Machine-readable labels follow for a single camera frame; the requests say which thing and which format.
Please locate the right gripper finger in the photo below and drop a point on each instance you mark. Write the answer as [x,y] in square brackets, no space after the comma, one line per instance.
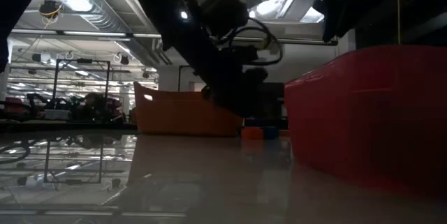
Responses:
[331,25]

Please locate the orange plastic bin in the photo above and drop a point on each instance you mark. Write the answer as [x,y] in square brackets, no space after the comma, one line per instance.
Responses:
[174,116]

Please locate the red plastic tray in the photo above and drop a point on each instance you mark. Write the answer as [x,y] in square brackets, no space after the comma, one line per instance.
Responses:
[366,112]

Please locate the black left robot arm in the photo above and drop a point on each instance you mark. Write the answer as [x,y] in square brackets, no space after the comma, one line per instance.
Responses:
[167,14]

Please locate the ceiling light panel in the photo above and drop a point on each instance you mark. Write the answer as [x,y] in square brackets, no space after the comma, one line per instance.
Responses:
[312,14]

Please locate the black panel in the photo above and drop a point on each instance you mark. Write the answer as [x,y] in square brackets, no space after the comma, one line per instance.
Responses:
[276,98]

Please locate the small coral block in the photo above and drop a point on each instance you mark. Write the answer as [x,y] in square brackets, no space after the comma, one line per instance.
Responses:
[251,133]

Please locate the blue block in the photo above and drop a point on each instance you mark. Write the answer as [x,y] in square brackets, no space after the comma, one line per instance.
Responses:
[271,132]

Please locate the background robot station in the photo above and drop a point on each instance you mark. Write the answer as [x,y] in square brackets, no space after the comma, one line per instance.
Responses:
[94,107]

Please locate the grey horizontal pipe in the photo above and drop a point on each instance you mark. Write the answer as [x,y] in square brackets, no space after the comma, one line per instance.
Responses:
[94,33]

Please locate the white container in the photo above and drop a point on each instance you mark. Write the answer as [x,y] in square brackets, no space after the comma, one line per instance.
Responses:
[56,114]

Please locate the black frame rig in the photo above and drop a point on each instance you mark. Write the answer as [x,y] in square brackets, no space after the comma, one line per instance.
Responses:
[82,61]

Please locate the silver spiral air duct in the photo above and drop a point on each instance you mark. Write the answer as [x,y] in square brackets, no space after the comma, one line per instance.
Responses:
[87,0]

